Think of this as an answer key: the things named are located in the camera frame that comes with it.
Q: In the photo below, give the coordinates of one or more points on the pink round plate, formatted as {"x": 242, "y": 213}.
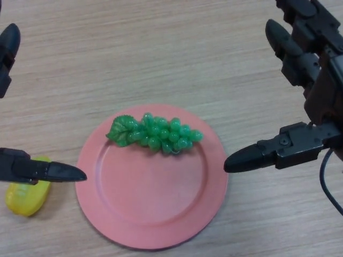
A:
{"x": 150, "y": 192}

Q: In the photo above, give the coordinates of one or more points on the green grapes bunch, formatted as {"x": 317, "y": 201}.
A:
{"x": 160, "y": 134}

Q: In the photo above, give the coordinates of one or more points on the yellow starfruit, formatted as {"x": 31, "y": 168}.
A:
{"x": 26, "y": 200}

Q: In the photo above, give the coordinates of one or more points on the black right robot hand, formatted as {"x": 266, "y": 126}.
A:
{"x": 327, "y": 88}

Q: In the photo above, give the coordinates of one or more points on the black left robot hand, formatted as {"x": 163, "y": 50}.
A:
{"x": 26, "y": 168}

